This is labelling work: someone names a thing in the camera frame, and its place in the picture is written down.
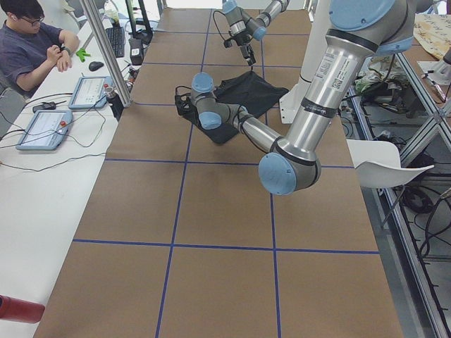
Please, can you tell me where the black keyboard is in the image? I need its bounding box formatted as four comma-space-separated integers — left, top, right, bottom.
105, 26, 125, 58

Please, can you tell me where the far blue teach pendant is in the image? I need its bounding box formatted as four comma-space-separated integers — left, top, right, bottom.
68, 76, 113, 111

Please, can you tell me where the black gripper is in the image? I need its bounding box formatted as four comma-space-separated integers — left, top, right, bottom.
240, 42, 256, 65
175, 93, 194, 116

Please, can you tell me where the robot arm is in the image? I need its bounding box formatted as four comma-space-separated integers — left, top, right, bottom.
175, 1, 419, 195
222, 0, 290, 65

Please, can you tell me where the green plastic object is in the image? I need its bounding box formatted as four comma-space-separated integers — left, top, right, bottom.
75, 48, 91, 63

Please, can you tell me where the black graphic t-shirt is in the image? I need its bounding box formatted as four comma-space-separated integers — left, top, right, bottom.
185, 71, 288, 144

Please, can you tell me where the aluminium frame post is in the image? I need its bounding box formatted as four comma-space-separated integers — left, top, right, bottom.
80, 0, 132, 108

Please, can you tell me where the black computer mouse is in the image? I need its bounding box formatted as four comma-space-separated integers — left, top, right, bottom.
88, 61, 104, 72

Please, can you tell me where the seated person in grey shirt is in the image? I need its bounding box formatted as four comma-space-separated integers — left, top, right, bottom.
1, 1, 80, 97

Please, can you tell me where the white plastic chair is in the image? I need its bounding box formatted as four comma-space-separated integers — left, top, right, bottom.
347, 139, 434, 189

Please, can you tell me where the near blue teach pendant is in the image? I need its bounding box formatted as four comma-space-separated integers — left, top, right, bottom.
16, 110, 73, 151

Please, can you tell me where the black bottle on desk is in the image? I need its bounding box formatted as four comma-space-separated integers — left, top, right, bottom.
104, 83, 123, 121

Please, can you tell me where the blue teach pendant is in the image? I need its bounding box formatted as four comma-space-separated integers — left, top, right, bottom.
68, 76, 113, 111
16, 110, 73, 151

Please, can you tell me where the red cylinder object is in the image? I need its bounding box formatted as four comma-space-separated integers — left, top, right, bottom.
0, 295, 45, 324

